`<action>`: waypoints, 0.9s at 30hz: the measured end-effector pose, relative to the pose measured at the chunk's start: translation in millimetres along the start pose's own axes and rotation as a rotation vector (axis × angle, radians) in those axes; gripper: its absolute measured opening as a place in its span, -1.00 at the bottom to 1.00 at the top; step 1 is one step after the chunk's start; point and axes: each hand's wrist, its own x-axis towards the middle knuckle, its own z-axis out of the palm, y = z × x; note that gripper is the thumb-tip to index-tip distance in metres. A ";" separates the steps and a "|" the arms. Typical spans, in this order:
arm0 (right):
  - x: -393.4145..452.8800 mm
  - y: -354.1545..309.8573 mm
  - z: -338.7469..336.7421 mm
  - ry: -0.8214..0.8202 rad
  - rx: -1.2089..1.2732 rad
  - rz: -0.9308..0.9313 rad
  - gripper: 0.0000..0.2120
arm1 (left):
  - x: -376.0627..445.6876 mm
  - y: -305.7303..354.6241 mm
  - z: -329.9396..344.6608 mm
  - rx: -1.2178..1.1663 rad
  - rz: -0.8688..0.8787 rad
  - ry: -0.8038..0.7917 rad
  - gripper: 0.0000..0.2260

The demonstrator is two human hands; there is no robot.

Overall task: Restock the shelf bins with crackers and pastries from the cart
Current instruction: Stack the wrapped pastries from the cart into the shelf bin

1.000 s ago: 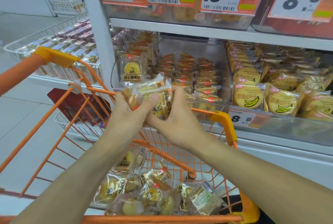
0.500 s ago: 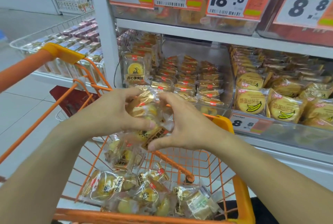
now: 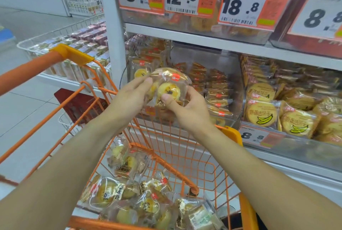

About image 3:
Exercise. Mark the blue low bin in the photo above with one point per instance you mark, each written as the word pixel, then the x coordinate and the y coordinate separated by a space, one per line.
pixel 6 36

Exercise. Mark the group of silver boxed cakes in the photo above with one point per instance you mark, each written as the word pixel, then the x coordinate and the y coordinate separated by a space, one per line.
pixel 88 37

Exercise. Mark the egg-yolk pastry packet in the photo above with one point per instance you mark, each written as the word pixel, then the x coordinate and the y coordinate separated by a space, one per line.
pixel 203 217

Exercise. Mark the person's left hand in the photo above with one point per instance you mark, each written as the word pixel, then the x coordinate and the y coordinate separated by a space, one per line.
pixel 128 104

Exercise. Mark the white metal store shelf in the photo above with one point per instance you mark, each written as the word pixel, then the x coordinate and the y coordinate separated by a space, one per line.
pixel 112 37

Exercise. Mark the red box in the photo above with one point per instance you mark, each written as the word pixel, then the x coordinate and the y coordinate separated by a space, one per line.
pixel 77 104

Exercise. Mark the egg yolk pastry packets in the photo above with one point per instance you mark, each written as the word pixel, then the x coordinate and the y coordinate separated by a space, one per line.
pixel 171 83

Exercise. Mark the orange shopping cart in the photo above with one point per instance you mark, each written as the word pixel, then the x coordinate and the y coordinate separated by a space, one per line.
pixel 26 69

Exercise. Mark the person's right leg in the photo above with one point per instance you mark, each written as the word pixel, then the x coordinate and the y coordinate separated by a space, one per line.
pixel 245 223

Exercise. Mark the pile of pastry packets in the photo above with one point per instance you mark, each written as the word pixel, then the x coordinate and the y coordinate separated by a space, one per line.
pixel 107 192

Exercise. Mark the group of banana biscuit packets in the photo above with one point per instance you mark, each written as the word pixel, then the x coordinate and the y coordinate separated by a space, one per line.
pixel 261 115

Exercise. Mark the person's right hand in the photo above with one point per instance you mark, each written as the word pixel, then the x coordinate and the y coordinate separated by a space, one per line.
pixel 195 115

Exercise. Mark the red carton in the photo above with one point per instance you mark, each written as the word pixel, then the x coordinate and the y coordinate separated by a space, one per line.
pixel 307 48

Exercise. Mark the pile of golden cake packets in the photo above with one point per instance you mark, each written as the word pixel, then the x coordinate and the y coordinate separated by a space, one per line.
pixel 203 24

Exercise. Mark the person's right forearm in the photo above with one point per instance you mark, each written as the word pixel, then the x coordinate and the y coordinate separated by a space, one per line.
pixel 280 189

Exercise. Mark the rows of egg yolk packets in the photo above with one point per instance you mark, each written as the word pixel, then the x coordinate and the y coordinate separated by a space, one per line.
pixel 216 96

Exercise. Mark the person's left forearm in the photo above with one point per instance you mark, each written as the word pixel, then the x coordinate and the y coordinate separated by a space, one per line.
pixel 53 179

